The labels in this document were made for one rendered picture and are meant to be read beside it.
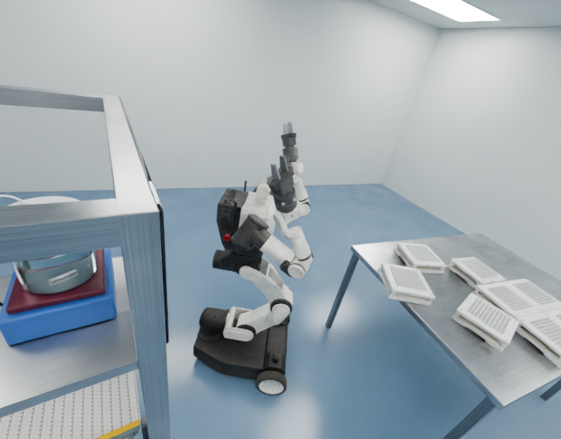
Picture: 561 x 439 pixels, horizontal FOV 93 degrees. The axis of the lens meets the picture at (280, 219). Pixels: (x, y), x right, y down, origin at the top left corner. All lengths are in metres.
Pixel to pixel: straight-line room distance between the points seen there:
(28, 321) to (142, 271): 0.32
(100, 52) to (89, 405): 3.46
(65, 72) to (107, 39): 0.58
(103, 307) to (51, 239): 0.32
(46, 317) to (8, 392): 0.13
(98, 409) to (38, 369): 0.46
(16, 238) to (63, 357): 0.36
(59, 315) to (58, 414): 0.51
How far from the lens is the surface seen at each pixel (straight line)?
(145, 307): 0.61
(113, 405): 1.20
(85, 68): 4.01
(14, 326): 0.80
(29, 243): 0.50
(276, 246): 1.20
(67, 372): 0.76
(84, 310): 0.78
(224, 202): 1.37
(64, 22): 4.00
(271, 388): 2.08
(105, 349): 0.77
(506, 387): 1.69
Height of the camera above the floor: 1.88
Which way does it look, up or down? 29 degrees down
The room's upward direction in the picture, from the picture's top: 12 degrees clockwise
